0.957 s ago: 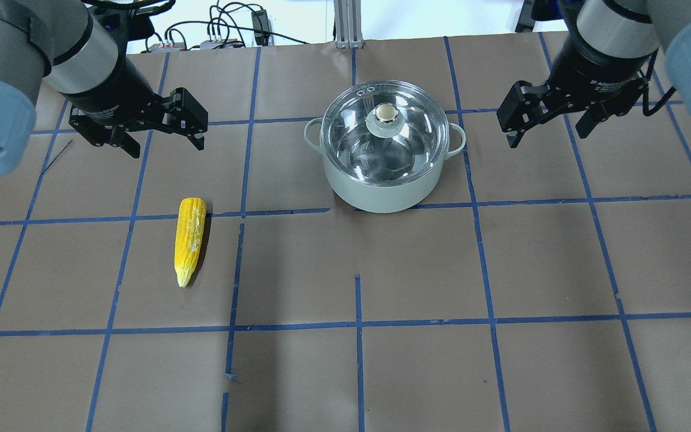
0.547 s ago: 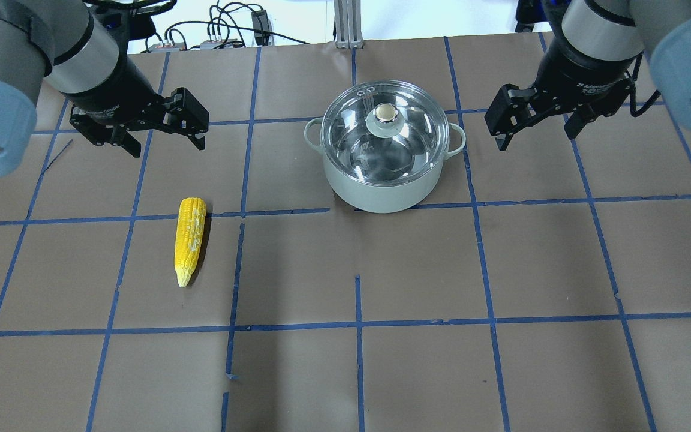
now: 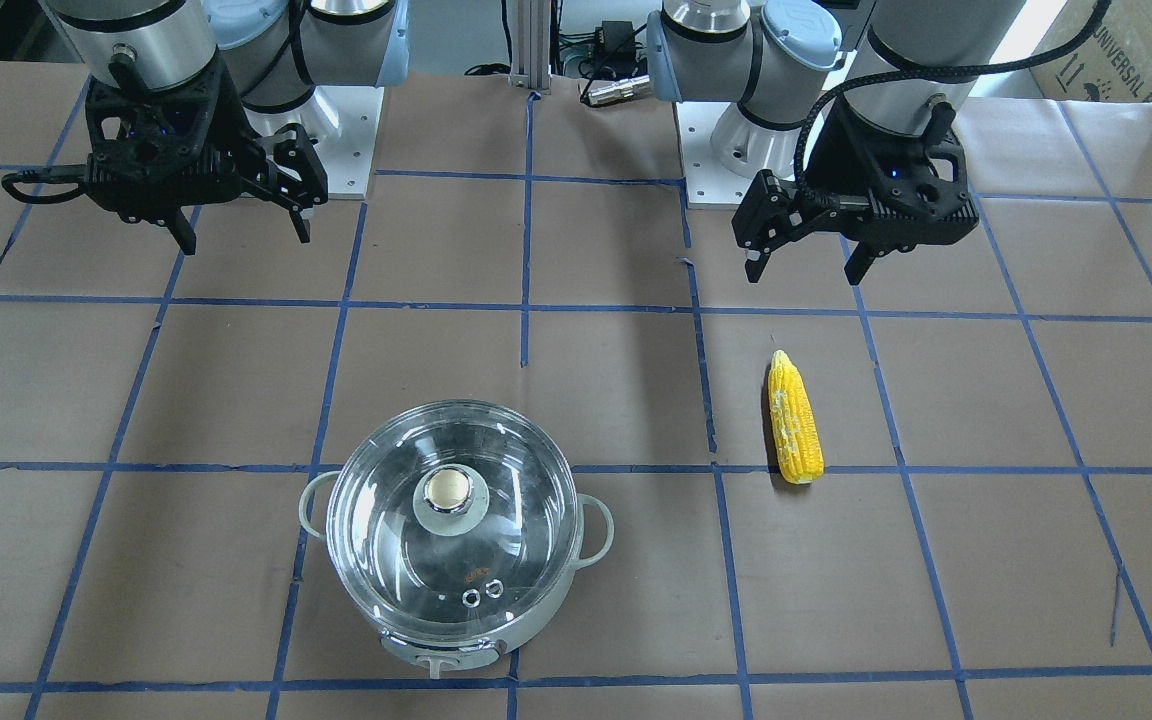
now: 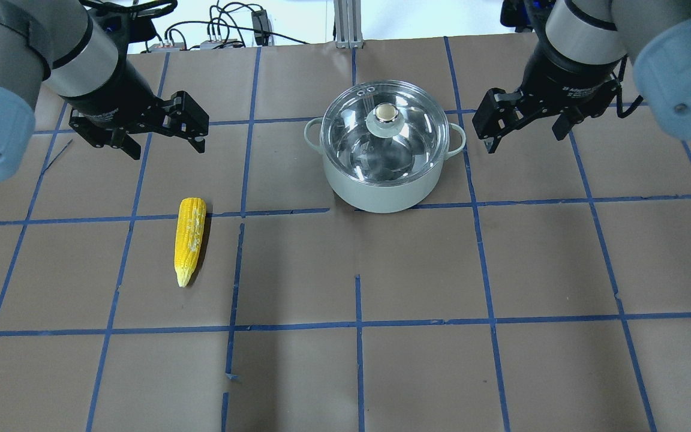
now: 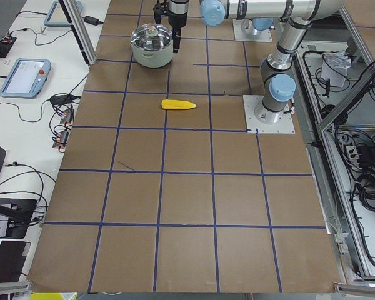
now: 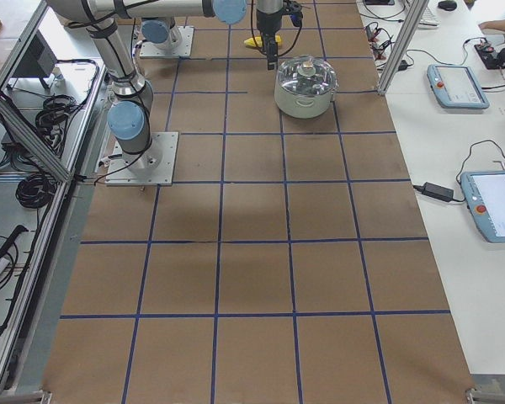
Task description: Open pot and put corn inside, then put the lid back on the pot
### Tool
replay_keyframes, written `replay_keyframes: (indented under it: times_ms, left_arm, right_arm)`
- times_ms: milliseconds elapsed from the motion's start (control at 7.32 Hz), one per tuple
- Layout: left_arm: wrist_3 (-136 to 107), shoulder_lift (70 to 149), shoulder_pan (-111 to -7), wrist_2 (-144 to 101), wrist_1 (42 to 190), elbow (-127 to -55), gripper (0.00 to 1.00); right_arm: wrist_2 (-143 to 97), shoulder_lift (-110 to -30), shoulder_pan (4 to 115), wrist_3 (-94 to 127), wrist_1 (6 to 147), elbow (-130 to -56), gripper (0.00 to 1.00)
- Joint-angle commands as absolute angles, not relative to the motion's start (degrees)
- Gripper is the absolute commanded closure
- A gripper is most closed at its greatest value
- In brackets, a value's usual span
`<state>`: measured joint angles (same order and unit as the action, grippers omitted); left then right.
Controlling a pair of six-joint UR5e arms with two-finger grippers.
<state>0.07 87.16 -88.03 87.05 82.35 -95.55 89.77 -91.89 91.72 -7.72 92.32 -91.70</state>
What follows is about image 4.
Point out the glass pot lid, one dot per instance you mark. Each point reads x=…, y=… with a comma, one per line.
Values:
x=385, y=133

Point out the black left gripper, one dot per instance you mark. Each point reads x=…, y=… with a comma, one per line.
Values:
x=113, y=90

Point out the aluminium frame post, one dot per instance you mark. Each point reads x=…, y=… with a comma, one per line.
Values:
x=348, y=24

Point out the pale green cooking pot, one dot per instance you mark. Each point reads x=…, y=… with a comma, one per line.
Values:
x=381, y=200

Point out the black power adapter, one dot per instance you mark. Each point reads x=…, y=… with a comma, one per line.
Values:
x=261, y=27

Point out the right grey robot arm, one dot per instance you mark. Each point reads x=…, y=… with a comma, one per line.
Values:
x=590, y=54

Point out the yellow corn cob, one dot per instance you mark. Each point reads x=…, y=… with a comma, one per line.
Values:
x=188, y=238

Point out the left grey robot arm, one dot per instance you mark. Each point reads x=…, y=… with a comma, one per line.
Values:
x=78, y=49

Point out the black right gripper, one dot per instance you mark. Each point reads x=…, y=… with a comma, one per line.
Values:
x=567, y=80

